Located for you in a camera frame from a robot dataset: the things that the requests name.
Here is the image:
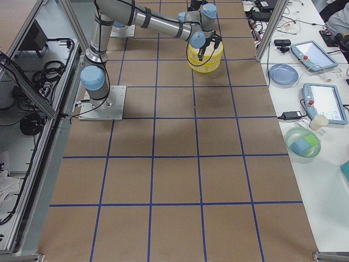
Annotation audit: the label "teach pendant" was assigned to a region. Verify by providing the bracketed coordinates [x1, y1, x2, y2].
[302, 83, 348, 125]
[290, 40, 338, 72]

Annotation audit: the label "green sponge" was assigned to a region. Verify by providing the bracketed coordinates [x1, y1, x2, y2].
[304, 133, 320, 147]

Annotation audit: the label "teal box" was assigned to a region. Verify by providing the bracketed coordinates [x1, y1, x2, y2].
[340, 160, 349, 181]

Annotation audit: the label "black webcam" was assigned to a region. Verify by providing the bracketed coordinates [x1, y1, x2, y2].
[274, 39, 291, 53]

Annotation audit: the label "paper cup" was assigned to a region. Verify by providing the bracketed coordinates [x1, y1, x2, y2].
[309, 114, 329, 130]

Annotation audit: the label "upper teach pendant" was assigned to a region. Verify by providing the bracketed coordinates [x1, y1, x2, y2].
[290, 40, 338, 72]

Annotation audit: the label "black monitor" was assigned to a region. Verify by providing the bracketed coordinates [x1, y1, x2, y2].
[19, 20, 48, 57]

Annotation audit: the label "green glass bowl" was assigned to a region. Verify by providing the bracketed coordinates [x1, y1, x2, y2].
[285, 127, 321, 163]

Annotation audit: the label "black power adapter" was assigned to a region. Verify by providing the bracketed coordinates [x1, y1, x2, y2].
[278, 111, 303, 121]

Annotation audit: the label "blue plate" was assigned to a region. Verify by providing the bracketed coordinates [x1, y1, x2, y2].
[269, 64, 299, 86]

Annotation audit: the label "blue sponge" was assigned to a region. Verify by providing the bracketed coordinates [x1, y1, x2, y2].
[290, 138, 310, 155]

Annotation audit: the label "aluminium frame post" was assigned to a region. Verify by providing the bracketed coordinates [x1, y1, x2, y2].
[255, 0, 288, 62]

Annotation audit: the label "coiled black cables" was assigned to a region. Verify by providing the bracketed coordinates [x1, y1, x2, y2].
[32, 59, 66, 93]

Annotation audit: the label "lower teach pendant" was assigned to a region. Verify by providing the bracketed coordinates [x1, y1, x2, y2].
[302, 83, 348, 125]

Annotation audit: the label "yellow bamboo steamer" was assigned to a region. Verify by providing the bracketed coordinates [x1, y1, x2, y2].
[188, 57, 220, 74]
[187, 42, 224, 63]

